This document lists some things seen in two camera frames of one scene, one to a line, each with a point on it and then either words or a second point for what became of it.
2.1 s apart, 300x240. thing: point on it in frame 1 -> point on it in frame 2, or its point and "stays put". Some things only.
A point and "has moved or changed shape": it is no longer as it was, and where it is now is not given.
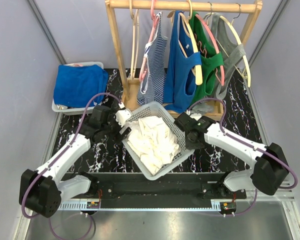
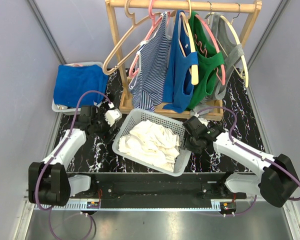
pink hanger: [144, 67] -> [156, 19]
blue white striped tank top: [152, 87] has moved or changed shape
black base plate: [162, 190] stays put
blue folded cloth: [75, 85] stays put
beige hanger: [135, 27] -> [135, 24]
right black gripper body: [190, 143] stays put
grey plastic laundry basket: [156, 109] has moved or changed shape
